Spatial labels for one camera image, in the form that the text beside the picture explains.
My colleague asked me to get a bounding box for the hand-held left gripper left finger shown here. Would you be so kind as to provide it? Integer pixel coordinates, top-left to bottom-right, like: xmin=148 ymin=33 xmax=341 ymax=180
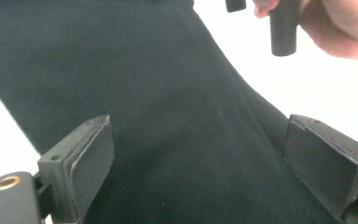
xmin=36 ymin=115 xmax=116 ymax=224

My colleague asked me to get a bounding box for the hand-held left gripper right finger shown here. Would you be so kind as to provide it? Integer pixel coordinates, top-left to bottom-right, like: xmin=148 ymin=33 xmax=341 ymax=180
xmin=283 ymin=114 xmax=358 ymax=222

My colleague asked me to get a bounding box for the black tank top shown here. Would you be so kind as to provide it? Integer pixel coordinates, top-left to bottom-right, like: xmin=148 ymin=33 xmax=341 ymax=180
xmin=0 ymin=0 xmax=349 ymax=224

